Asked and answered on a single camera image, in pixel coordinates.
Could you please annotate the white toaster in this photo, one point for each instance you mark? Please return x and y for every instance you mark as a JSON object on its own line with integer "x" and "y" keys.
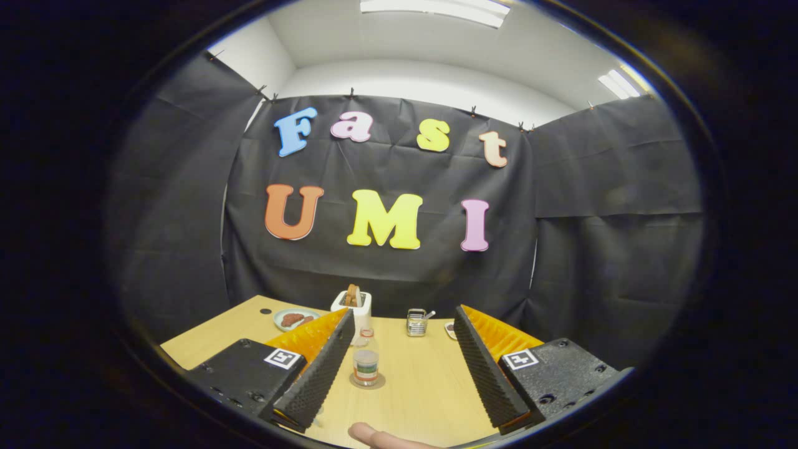
{"x": 363, "y": 315}

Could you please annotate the toasted bread slice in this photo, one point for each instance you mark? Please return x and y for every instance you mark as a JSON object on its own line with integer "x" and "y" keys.
{"x": 353, "y": 295}

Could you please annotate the small ceiling light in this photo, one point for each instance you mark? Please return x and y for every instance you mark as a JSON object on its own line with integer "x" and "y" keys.
{"x": 618, "y": 83}

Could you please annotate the round brown coaster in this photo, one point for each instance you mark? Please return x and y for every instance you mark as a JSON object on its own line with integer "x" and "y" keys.
{"x": 381, "y": 382}

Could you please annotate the wooden table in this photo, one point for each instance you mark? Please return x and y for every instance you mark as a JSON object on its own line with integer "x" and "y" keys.
{"x": 418, "y": 374}

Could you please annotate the long ceiling light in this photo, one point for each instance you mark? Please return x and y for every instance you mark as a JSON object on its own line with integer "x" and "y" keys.
{"x": 436, "y": 9}

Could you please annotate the black backdrop cloth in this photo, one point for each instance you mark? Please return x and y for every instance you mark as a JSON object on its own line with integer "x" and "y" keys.
{"x": 374, "y": 274}

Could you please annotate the clear plastic juice bottle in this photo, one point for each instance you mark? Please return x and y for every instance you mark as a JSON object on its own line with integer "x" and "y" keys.
{"x": 366, "y": 368}

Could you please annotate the brown food pieces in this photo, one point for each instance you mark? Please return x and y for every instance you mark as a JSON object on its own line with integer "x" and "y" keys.
{"x": 293, "y": 320}

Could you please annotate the small white dish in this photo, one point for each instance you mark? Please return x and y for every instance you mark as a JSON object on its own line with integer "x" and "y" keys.
{"x": 450, "y": 329}

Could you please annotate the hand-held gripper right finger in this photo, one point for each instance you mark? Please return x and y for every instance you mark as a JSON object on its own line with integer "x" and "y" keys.
{"x": 486, "y": 368}

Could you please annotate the pale green plate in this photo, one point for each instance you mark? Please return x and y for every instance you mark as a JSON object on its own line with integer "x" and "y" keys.
{"x": 279, "y": 321}

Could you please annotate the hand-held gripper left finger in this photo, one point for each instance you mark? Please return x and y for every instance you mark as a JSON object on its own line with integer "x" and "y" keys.
{"x": 321, "y": 374}

